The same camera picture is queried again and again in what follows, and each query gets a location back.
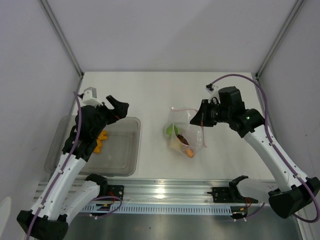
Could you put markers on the orange toy food piece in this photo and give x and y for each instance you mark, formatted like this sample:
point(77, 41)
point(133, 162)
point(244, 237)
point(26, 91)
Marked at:
point(103, 136)

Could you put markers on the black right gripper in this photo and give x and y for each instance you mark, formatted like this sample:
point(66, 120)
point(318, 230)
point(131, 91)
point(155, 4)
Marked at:
point(201, 118)

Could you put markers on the left aluminium frame post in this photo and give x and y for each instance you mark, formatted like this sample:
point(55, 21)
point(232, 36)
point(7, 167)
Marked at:
point(52, 19)

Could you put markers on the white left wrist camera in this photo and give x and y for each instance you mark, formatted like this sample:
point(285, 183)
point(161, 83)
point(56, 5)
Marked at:
point(89, 97)

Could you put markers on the orange red toy hot dog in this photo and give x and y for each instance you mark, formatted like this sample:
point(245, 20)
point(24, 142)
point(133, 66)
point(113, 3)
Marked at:
point(180, 144)

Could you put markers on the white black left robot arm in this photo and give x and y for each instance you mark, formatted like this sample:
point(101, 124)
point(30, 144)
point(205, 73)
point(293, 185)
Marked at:
point(50, 216)

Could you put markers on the clear grey plastic bin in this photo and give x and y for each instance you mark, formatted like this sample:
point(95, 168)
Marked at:
point(118, 154)

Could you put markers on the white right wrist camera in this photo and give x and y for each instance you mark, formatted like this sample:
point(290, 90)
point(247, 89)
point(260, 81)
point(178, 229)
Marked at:
point(213, 91)

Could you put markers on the aluminium frame post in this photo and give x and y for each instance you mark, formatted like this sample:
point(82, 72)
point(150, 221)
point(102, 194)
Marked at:
point(52, 19)
point(282, 33)

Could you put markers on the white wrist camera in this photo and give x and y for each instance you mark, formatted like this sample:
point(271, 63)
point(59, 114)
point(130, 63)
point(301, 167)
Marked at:
point(213, 91)
point(89, 97)

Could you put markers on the white slotted cable duct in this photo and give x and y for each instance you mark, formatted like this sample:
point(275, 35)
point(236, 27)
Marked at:
point(163, 209)

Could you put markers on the green toy lime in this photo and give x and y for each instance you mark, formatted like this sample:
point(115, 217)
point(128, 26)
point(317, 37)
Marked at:
point(171, 129)

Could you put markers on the right aluminium frame post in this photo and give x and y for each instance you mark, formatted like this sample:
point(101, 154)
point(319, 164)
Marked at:
point(282, 33)

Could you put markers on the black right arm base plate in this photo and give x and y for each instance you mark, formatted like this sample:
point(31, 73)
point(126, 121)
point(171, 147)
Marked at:
point(229, 195)

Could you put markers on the clear pink zip top bag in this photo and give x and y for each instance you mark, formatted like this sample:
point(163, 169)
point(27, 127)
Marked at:
point(194, 134)

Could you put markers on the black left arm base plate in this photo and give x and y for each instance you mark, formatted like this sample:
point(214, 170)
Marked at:
point(116, 190)

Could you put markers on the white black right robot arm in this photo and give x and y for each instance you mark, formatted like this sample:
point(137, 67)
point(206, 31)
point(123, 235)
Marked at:
point(293, 189)

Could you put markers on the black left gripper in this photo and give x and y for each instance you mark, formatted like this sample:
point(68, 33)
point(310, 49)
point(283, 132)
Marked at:
point(120, 109)

